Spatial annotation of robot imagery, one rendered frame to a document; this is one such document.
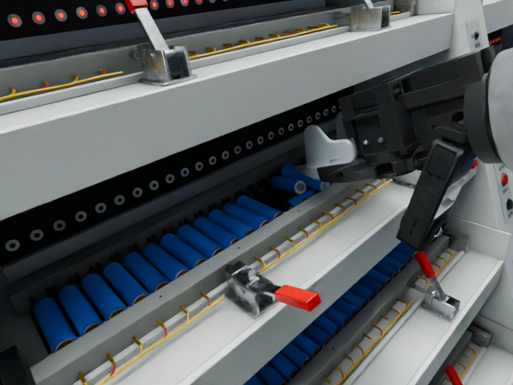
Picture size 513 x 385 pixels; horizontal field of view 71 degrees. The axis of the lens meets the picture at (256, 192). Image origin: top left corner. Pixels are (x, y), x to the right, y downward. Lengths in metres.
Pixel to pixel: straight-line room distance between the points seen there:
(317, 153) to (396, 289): 0.25
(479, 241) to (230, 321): 0.48
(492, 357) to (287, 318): 0.52
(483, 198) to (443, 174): 0.33
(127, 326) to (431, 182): 0.27
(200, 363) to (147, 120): 0.17
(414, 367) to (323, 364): 0.11
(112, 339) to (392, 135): 0.27
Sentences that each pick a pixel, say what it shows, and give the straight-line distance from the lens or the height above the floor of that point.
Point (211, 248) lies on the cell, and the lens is 0.35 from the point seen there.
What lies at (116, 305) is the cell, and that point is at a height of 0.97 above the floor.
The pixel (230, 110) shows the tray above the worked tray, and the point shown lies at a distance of 0.29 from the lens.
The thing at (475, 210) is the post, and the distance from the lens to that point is 0.67.
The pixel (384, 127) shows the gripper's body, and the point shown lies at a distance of 0.33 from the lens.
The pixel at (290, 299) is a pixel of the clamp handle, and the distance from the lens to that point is 0.26.
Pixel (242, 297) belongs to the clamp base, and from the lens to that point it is 0.31.
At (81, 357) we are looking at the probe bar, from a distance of 0.30.
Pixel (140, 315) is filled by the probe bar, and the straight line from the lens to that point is 0.30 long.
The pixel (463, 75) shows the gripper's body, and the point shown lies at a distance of 0.31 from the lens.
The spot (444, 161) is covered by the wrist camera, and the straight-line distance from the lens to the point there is 0.32.
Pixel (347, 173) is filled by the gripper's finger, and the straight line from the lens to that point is 0.35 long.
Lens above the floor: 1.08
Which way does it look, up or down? 12 degrees down
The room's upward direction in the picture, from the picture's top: 19 degrees counter-clockwise
